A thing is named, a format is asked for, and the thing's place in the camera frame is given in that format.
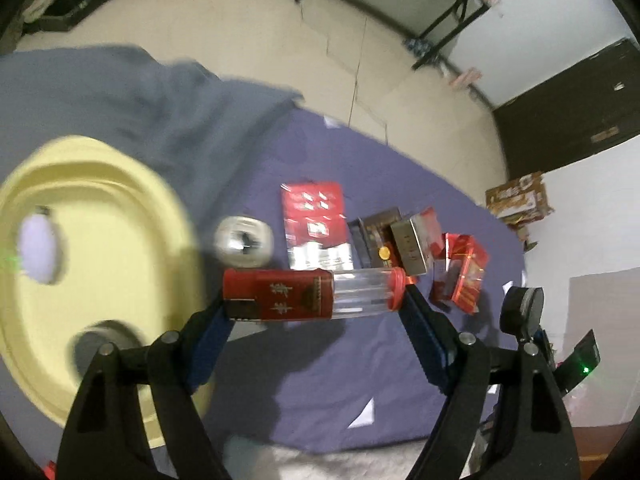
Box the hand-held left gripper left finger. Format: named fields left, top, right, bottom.
left=57, top=290, right=236, bottom=480

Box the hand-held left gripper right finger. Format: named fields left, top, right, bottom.
left=397, top=285, right=583, bottom=480

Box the red capped clear tube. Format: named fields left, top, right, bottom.
left=222, top=266, right=406, bottom=322

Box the beige gold cigarette box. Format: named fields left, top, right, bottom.
left=390, top=215, right=436, bottom=277

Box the silver round jar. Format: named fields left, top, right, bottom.
left=214, top=216, right=275, bottom=267

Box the dark brown cigarette box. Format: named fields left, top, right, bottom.
left=347, top=207, right=403, bottom=268

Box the yellow plastic basin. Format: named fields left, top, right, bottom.
left=0, top=135, right=221, bottom=448

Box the red silver cigarette box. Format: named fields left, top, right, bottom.
left=280, top=180, right=357, bottom=272

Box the white paper scrap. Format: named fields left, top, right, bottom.
left=347, top=397, right=376, bottom=430

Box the printed cardboard box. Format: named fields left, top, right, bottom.
left=486, top=171, right=555, bottom=226

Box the black white round sponge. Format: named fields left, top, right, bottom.
left=72, top=320, right=151, bottom=386

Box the light shaggy rug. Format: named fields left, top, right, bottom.
left=220, top=435, right=431, bottom=480

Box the lavender oval puff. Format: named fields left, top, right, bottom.
left=17, top=212, right=68, bottom=286

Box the dark wooden door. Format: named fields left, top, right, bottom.
left=492, top=37, right=640, bottom=186

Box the red white packet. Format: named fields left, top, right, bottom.
left=448, top=67, right=485, bottom=88

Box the pack of water bottles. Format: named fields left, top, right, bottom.
left=402, top=37, right=443, bottom=61

